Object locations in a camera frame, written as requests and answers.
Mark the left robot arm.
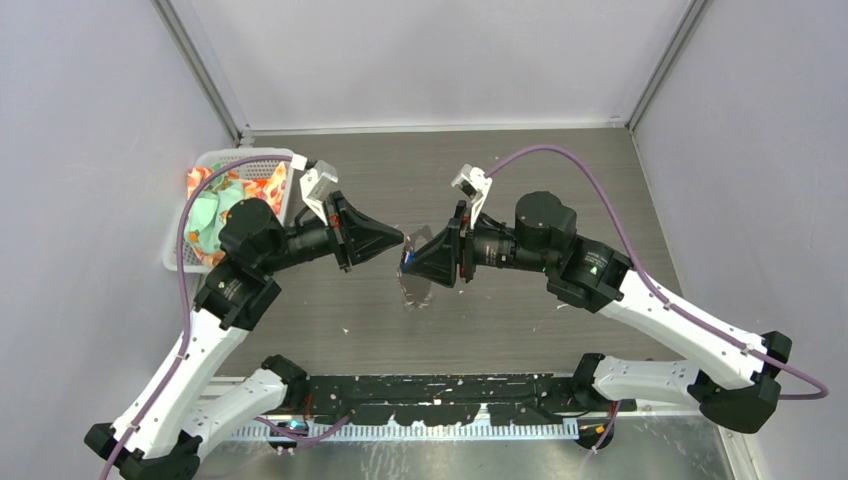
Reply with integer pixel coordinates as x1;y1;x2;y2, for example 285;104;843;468
85;191;404;479

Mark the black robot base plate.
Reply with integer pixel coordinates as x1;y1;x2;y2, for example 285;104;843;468
281;373;613;427

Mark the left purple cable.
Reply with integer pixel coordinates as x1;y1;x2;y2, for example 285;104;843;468
99;154;356;480

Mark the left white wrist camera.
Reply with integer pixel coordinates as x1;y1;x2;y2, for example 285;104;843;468
299;160;338;226

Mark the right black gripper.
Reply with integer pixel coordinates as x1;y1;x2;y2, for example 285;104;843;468
406;199;554;287

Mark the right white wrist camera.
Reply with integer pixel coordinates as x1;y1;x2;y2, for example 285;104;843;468
451;164;493;229

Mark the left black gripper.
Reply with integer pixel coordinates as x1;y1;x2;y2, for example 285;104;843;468
258;190;404;274

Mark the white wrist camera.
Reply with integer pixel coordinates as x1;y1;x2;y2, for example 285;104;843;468
451;164;493;229
299;160;338;226

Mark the blue key tag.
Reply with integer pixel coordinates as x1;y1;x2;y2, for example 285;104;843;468
399;244;415;271

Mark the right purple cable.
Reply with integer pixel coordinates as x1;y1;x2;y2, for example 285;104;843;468
486;144;829;453

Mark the colourful patterned cloth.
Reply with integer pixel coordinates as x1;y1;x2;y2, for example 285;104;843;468
184;162;288;267

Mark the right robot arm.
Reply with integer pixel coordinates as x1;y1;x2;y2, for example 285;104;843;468
401;191;792;434

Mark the purple cable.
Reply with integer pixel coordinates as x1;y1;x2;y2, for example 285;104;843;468
486;144;829;453
99;154;356;480

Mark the aluminium frame rail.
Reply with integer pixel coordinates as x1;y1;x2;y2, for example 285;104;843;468
140;370;745;422

